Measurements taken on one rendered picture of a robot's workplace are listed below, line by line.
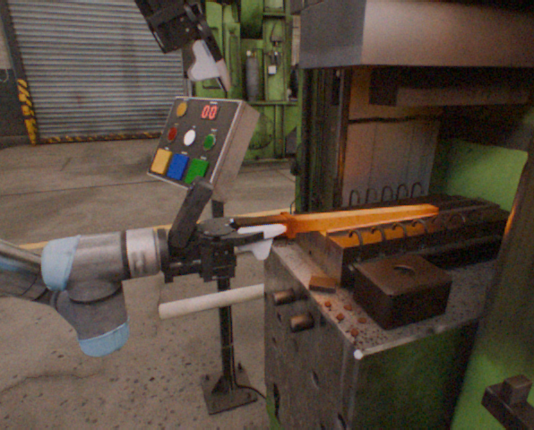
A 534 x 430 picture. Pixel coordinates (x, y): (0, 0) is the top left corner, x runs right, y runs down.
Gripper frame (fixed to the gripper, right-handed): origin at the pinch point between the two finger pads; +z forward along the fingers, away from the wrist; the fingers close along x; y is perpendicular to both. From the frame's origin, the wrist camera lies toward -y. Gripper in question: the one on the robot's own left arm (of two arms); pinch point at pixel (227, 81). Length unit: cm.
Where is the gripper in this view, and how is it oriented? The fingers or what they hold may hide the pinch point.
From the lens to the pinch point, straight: 67.1
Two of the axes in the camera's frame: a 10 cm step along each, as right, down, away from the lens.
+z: 4.3, 7.7, 4.6
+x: 3.4, 3.4, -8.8
